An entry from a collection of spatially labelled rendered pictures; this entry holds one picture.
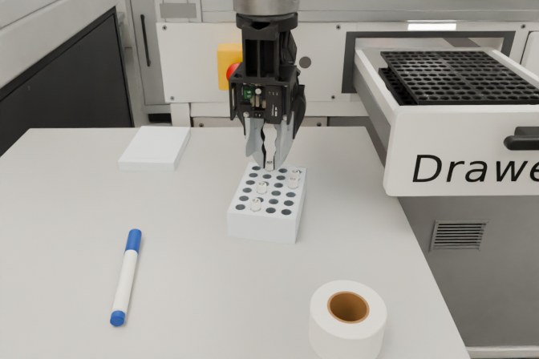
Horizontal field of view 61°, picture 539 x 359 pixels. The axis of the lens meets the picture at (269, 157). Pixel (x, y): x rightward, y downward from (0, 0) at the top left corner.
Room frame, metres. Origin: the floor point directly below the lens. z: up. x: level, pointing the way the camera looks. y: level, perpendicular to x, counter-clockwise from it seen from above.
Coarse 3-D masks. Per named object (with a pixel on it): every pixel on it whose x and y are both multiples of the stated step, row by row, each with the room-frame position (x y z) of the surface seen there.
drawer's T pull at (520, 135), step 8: (520, 128) 0.45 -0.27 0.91; (528, 128) 0.45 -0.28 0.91; (536, 128) 0.45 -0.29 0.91; (512, 136) 0.43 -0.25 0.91; (520, 136) 0.43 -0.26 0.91; (528, 136) 0.43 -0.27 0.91; (536, 136) 0.43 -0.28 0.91; (504, 144) 0.43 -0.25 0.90; (512, 144) 0.42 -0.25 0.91; (520, 144) 0.42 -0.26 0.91; (528, 144) 0.42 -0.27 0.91; (536, 144) 0.42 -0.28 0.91
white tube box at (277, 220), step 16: (256, 176) 0.54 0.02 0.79; (272, 176) 0.53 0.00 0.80; (288, 176) 0.53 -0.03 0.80; (304, 176) 0.53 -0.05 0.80; (240, 192) 0.49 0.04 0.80; (256, 192) 0.49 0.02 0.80; (272, 192) 0.50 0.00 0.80; (288, 192) 0.49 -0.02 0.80; (304, 192) 0.53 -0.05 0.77; (240, 208) 0.47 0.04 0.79; (272, 208) 0.46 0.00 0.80; (288, 208) 0.46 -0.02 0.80; (240, 224) 0.45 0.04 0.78; (256, 224) 0.44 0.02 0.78; (272, 224) 0.44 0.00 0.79; (288, 224) 0.44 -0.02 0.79; (272, 240) 0.44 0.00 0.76; (288, 240) 0.44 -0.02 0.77
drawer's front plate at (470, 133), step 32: (416, 128) 0.45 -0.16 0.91; (448, 128) 0.45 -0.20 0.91; (480, 128) 0.46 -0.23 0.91; (512, 128) 0.46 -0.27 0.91; (448, 160) 0.45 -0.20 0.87; (480, 160) 0.46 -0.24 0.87; (512, 160) 0.46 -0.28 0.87; (416, 192) 0.45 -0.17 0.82; (448, 192) 0.45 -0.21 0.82; (480, 192) 0.46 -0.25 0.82; (512, 192) 0.46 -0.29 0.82
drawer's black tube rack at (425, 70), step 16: (400, 64) 0.70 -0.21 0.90; (416, 64) 0.70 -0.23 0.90; (432, 64) 0.70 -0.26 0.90; (448, 64) 0.70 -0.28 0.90; (464, 64) 0.70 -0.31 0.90; (480, 64) 0.70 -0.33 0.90; (496, 64) 0.70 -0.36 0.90; (384, 80) 0.73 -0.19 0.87; (400, 80) 0.64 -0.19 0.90; (416, 80) 0.64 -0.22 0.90; (432, 80) 0.63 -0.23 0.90; (448, 80) 0.64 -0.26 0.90; (464, 80) 0.63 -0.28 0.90; (480, 80) 0.63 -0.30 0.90; (496, 80) 0.63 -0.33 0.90; (512, 80) 0.63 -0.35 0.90; (400, 96) 0.64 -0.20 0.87
